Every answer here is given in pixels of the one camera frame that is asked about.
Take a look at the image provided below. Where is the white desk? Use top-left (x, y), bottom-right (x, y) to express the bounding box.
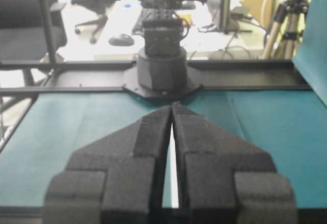
top-left (95, 0), bottom-right (266, 60)

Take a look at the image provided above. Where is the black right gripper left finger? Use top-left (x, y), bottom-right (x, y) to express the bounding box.
top-left (43, 106), bottom-right (171, 223)

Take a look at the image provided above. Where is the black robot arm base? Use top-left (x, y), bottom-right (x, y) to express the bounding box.
top-left (123, 0), bottom-right (207, 99)

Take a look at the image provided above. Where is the camera tripod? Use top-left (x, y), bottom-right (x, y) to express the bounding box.
top-left (261, 0), bottom-right (310, 59)

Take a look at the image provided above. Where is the black metal table frame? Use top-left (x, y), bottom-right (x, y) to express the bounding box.
top-left (1, 60), bottom-right (309, 154)

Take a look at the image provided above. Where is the black computer mouse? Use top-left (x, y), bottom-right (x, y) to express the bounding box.
top-left (108, 33), bottom-right (134, 47)

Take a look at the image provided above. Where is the teal backdrop sheet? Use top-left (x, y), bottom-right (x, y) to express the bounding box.
top-left (292, 0), bottom-right (326, 104)

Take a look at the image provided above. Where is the black monitor stand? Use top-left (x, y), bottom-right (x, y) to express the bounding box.
top-left (219, 0), bottom-right (252, 34)

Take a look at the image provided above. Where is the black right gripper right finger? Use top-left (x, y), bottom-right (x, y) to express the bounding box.
top-left (172, 102), bottom-right (298, 223)

